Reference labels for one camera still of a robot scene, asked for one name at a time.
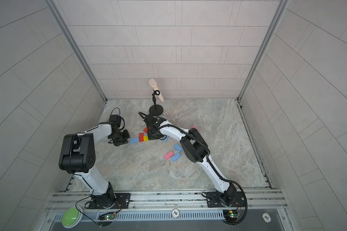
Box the red stem block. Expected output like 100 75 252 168
138 133 144 142

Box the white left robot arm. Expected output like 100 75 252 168
58 122 130 209

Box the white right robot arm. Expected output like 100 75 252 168
146 119 237 207

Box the black microphone stand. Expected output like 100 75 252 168
149 90 163 116

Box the pink block lower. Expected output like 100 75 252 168
164 151 175 160

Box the beige wooden microphone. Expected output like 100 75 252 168
149 79 164 102

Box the left circuit board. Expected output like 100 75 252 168
98 212 118 221

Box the circuit board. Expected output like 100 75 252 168
223 210 240 224
98 212 118 221

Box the green round button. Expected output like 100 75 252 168
61 207 83 229

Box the right circuit board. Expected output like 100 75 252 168
223 210 240 224

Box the poker chip right corner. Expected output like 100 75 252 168
262 213 271 223

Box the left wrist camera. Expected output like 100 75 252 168
108 115 122 127

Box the black corrugated cable hose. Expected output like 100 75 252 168
138 111 248 225

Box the poker chip on rail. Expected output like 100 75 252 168
172 208 180 218

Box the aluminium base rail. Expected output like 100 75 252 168
44 188 288 226

